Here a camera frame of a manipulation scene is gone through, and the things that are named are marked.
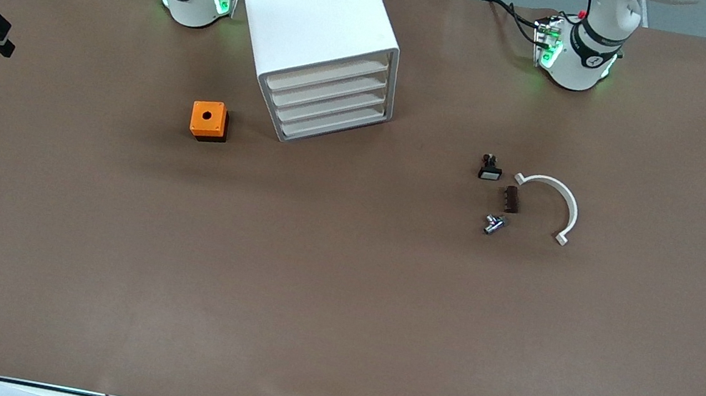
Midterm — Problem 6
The orange button box with hole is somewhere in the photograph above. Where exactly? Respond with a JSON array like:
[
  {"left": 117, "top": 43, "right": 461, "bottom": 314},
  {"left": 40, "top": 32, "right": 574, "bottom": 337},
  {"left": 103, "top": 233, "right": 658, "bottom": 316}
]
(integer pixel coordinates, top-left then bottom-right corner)
[{"left": 187, "top": 98, "right": 233, "bottom": 146}]

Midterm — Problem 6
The brown table cover sheet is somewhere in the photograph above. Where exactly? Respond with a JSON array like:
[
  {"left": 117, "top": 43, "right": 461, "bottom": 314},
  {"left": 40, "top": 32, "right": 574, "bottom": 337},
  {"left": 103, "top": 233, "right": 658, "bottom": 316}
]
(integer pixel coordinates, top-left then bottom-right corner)
[{"left": 0, "top": 0, "right": 706, "bottom": 396}]

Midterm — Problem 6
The black pushbutton white square cap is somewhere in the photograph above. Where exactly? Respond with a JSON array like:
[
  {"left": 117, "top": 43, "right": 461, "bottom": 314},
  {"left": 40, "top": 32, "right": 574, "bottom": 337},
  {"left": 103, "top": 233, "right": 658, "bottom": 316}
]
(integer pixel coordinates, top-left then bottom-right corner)
[{"left": 477, "top": 152, "right": 506, "bottom": 182}]

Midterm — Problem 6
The chrome metal tee fitting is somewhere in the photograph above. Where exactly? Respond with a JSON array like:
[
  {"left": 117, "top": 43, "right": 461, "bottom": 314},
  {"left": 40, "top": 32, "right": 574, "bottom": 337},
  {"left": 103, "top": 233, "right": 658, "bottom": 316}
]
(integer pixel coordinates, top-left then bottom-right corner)
[{"left": 482, "top": 212, "right": 511, "bottom": 239}]

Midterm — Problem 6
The dark brown cylinder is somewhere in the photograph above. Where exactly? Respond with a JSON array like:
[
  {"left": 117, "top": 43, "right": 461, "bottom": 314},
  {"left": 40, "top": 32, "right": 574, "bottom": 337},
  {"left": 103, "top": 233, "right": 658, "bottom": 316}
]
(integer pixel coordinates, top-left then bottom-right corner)
[{"left": 501, "top": 185, "right": 523, "bottom": 215}]

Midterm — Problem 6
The white half ring clamp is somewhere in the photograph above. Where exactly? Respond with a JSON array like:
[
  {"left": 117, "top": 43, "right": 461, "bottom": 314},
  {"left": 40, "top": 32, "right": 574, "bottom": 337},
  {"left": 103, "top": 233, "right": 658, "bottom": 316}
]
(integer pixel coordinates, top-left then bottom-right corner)
[{"left": 504, "top": 170, "right": 584, "bottom": 248}]

